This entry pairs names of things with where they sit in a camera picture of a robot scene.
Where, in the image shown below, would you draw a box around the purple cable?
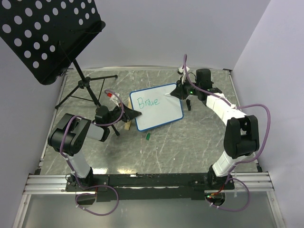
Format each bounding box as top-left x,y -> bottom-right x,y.
182,54 -> 271,212
59,88 -> 124,217

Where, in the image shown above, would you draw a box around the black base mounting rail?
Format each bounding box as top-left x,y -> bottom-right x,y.
66,173 -> 235,202

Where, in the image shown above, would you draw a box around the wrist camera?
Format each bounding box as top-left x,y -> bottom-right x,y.
177,66 -> 190,84
104,90 -> 121,106

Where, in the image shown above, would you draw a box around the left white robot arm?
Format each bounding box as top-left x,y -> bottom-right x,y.
47,104 -> 142,191

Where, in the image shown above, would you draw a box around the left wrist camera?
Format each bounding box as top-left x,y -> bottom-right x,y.
104,90 -> 121,106

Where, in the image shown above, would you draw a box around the black perforated music stand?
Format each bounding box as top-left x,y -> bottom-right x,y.
0,0 -> 121,137

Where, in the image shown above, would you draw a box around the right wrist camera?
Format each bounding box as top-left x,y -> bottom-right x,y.
177,66 -> 190,84

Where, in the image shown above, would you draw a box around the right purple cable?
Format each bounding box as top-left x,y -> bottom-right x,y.
182,54 -> 271,212

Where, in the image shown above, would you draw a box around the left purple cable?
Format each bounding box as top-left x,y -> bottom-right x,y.
59,88 -> 124,217

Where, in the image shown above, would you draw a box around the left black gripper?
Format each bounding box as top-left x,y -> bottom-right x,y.
105,102 -> 142,127

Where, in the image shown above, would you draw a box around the wooden rolling pin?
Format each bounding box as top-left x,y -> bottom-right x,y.
124,98 -> 132,131

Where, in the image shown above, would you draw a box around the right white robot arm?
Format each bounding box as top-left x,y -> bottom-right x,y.
169,67 -> 259,189

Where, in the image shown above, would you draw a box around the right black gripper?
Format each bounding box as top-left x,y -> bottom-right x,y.
171,76 -> 201,100

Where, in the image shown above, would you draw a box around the blue framed whiteboard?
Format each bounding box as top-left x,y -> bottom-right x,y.
130,83 -> 184,132

